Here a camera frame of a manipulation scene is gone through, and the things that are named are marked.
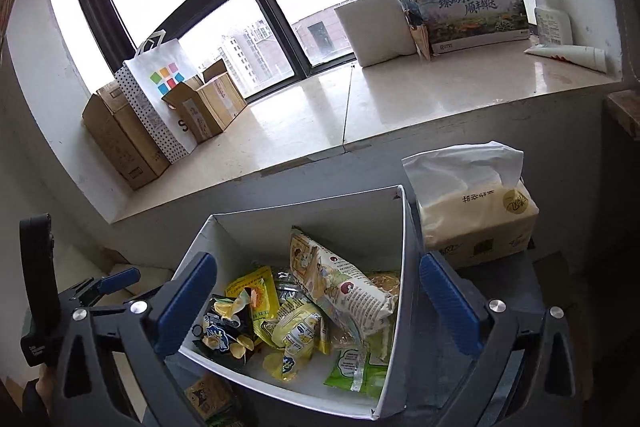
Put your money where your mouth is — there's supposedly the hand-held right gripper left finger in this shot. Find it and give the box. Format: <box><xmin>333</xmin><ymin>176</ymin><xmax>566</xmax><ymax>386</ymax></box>
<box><xmin>54</xmin><ymin>252</ymin><xmax>218</xmax><ymax>427</ymax></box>

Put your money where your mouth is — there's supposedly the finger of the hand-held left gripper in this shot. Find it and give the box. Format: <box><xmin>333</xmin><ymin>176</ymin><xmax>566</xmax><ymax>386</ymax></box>
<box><xmin>107</xmin><ymin>284</ymin><xmax>173</xmax><ymax>308</ymax></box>
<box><xmin>75</xmin><ymin>268</ymin><xmax>142</xmax><ymax>305</ymax></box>

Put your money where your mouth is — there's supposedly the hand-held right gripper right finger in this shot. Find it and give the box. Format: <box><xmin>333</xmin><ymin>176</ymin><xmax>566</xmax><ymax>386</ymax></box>
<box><xmin>419</xmin><ymin>252</ymin><xmax>581</xmax><ymax>427</ymax></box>

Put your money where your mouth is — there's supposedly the black chips bag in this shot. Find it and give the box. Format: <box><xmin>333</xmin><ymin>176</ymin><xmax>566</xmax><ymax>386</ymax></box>
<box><xmin>192</xmin><ymin>294</ymin><xmax>258</xmax><ymax>368</ymax></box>

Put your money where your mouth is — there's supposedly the yellow snack packet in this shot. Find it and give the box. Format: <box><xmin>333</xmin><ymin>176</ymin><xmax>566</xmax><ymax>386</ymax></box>
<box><xmin>225</xmin><ymin>268</ymin><xmax>281</xmax><ymax>348</ymax></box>

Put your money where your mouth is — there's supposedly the long cream printed snack packet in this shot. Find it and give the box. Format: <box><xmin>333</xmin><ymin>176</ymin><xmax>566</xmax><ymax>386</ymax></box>
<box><xmin>289</xmin><ymin>227</ymin><xmax>398</xmax><ymax>340</ymax></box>

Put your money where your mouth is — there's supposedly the large green snack packet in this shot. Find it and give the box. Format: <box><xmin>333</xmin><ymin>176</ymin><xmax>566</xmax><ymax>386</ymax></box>
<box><xmin>325</xmin><ymin>347</ymin><xmax>388</xmax><ymax>398</ymax></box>

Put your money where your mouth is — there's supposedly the yellow-green snack bag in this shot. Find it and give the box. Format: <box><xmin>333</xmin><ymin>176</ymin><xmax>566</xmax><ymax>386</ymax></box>
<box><xmin>262</xmin><ymin>299</ymin><xmax>331</xmax><ymax>383</ymax></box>

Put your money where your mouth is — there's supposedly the white cardboard box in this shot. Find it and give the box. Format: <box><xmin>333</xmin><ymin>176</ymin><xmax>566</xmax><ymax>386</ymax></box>
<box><xmin>172</xmin><ymin>184</ymin><xmax>426</xmax><ymax>423</ymax></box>

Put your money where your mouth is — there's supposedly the person's left forearm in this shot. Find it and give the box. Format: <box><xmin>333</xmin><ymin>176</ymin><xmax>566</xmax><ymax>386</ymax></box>
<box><xmin>20</xmin><ymin>364</ymin><xmax>56</xmax><ymax>427</ymax></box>

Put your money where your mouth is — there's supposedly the cream tissue pack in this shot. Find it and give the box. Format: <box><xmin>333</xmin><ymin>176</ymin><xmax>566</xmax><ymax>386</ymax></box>
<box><xmin>402</xmin><ymin>141</ymin><xmax>540</xmax><ymax>268</ymax></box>

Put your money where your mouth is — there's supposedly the orange cartoon snack packet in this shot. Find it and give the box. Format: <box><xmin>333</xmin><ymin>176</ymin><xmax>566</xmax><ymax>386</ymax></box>
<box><xmin>185</xmin><ymin>374</ymin><xmax>236</xmax><ymax>423</ymax></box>

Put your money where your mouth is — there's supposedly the small green snack packet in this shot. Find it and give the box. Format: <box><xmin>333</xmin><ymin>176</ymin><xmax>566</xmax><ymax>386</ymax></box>
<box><xmin>207</xmin><ymin>409</ymin><xmax>241</xmax><ymax>427</ymax></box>

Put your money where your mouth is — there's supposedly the large brown cardboard box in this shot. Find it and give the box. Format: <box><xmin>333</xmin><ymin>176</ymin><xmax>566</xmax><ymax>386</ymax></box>
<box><xmin>82</xmin><ymin>81</ymin><xmax>171</xmax><ymax>191</ymax></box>

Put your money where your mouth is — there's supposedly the polka dot paper bag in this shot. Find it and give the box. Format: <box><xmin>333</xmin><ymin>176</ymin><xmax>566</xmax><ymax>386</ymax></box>
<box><xmin>116</xmin><ymin>28</ymin><xmax>201</xmax><ymax>165</ymax></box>

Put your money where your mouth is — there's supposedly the small open cardboard box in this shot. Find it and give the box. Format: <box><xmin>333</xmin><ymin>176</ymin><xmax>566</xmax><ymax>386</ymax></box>
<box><xmin>161</xmin><ymin>59</ymin><xmax>248</xmax><ymax>145</ymax></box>

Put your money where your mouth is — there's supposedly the dark wooden shelf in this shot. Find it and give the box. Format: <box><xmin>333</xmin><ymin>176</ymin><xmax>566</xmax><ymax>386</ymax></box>
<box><xmin>602</xmin><ymin>89</ymin><xmax>640</xmax><ymax>138</ymax></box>

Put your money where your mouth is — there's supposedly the white tube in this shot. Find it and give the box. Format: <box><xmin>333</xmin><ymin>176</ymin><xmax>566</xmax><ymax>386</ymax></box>
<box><xmin>524</xmin><ymin>44</ymin><xmax>608</xmax><ymax>72</ymax></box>

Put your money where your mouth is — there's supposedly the white box on windowsill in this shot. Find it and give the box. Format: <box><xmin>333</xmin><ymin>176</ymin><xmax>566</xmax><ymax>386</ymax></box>
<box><xmin>334</xmin><ymin>0</ymin><xmax>418</xmax><ymax>68</ymax></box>

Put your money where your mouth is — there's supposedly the landscape printed carton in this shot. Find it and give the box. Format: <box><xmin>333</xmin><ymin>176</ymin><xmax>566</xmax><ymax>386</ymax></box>
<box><xmin>412</xmin><ymin>0</ymin><xmax>530</xmax><ymax>58</ymax></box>

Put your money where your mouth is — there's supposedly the white plastic bottle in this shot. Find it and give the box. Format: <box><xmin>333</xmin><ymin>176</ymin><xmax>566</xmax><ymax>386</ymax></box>
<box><xmin>532</xmin><ymin>0</ymin><xmax>573</xmax><ymax>46</ymax></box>

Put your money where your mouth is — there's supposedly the black window frame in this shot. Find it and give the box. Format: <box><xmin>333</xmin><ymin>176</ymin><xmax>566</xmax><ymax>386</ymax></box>
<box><xmin>65</xmin><ymin>0</ymin><xmax>526</xmax><ymax>108</ymax></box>

